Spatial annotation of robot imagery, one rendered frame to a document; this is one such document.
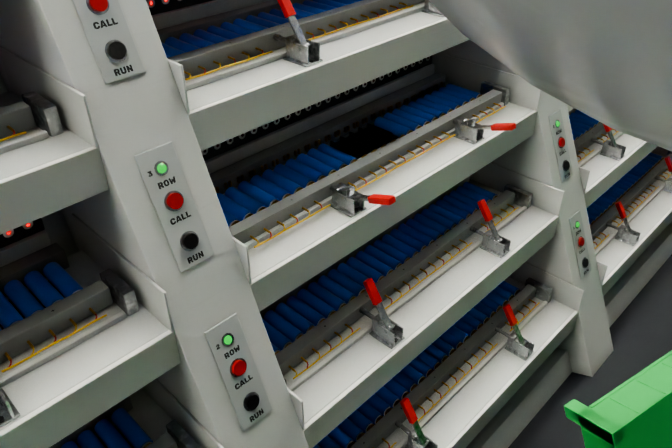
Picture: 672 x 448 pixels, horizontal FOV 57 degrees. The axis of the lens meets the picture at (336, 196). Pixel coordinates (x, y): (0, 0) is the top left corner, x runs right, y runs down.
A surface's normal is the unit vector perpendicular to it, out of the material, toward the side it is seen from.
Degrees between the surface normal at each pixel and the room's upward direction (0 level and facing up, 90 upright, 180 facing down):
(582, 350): 90
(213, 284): 90
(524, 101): 90
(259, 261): 23
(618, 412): 0
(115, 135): 90
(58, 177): 113
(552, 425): 0
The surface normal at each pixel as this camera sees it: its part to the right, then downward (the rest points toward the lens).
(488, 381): -0.01, -0.84
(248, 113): 0.71, 0.37
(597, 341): 0.65, 0.02
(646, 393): -0.29, -0.92
